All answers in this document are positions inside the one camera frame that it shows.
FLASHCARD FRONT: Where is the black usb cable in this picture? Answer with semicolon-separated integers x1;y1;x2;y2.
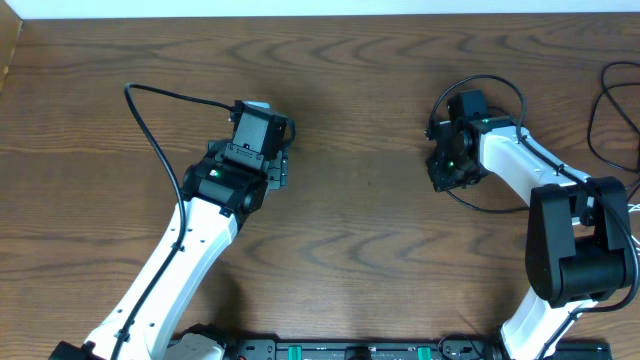
586;60;640;201

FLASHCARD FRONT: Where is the white usb cable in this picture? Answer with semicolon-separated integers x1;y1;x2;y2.
627;202;640;251

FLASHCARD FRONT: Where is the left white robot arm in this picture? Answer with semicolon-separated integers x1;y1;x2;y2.
51;101;295;359

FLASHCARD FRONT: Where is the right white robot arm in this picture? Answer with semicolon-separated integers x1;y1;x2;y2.
425;90;639;359

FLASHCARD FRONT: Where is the left camera black cable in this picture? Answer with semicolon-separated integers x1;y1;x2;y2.
122;82;236;360

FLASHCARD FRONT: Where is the camera black cable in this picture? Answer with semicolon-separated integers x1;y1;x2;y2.
427;74;640;360
122;82;236;360

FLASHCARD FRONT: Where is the right camera black cable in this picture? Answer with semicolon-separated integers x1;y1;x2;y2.
427;74;640;360

